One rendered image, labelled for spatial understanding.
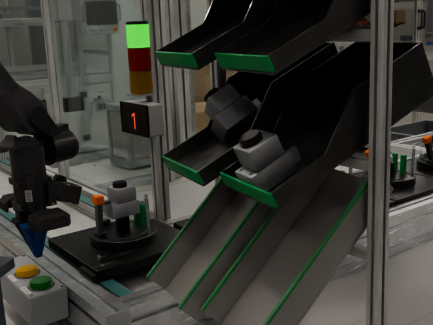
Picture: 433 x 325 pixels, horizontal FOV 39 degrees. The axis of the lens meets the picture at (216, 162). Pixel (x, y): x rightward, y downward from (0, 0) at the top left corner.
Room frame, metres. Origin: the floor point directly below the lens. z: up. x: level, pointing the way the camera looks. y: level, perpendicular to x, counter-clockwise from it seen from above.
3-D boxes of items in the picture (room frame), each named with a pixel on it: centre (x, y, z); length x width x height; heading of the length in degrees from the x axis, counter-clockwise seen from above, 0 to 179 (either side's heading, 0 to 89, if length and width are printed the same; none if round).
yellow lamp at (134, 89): (1.35, 0.16, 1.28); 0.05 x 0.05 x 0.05
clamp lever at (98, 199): (1.18, 0.24, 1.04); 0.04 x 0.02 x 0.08; 126
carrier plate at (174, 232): (1.21, 0.20, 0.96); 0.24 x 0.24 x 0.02; 36
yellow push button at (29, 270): (1.07, 0.37, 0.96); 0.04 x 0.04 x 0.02
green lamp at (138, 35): (1.35, 0.16, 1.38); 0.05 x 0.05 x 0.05
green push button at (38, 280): (1.01, 0.32, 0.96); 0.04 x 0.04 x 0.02
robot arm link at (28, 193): (1.01, 0.32, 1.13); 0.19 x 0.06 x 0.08; 36
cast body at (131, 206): (1.22, 0.19, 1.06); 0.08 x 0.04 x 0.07; 127
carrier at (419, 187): (1.57, -0.46, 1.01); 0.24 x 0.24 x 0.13; 36
